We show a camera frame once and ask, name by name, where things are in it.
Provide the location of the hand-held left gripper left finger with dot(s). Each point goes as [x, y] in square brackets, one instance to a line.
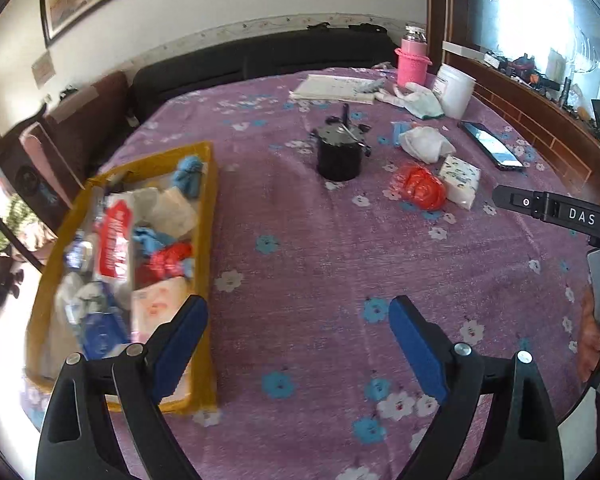
[180, 345]

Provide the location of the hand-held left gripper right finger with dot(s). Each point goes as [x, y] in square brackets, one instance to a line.
[417, 345]

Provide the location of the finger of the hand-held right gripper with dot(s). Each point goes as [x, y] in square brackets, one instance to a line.
[555, 207]

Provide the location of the blue white tissue pack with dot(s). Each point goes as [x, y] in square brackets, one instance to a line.
[100, 332]

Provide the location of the red plastic bag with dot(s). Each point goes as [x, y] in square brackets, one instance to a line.
[170, 262]
[420, 187]

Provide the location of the yellow cardboard box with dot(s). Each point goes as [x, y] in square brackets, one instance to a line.
[206, 260]

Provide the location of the white tissue packet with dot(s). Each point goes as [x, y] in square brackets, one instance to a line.
[460, 180]

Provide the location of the light blue cloth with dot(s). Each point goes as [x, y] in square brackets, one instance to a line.
[147, 240]

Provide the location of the red white packet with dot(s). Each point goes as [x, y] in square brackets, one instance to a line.
[112, 245]

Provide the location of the blue label tissue pack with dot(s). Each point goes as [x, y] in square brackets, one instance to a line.
[77, 255]

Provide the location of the white towel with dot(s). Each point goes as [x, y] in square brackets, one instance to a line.
[165, 207]

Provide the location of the blue fuzzy cloth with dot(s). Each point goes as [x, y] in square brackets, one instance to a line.
[187, 175]

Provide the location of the person's right hand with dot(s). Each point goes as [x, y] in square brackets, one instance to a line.
[591, 335]

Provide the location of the wooden sideboard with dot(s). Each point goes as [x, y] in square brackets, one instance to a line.
[530, 110]

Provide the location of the black smartphone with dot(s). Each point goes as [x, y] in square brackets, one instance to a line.
[492, 145]

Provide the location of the purple floral tablecloth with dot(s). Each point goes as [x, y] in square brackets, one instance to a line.
[305, 260]

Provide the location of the crumpled white plastic bag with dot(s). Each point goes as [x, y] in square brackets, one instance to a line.
[425, 142]

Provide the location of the white plastic jar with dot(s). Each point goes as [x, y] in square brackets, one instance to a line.
[452, 90]

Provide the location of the white cotton glove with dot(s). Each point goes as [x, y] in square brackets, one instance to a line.
[422, 102]
[390, 99]

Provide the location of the pink bottle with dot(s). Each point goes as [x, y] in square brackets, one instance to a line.
[412, 60]

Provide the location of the black cylindrical motor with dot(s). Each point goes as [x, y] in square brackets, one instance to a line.
[339, 152]

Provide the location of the grey cloth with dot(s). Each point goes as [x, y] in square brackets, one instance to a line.
[372, 86]

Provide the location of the maroon armchair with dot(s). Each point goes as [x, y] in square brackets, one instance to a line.
[100, 120]

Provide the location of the white paper sheets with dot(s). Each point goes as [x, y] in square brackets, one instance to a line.
[330, 87]

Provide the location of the dark wooden chair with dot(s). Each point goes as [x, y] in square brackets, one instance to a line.
[10, 135]

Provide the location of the black sofa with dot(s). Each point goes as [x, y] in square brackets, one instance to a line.
[260, 55]

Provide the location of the small wall notice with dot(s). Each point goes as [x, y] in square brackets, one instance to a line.
[43, 67]

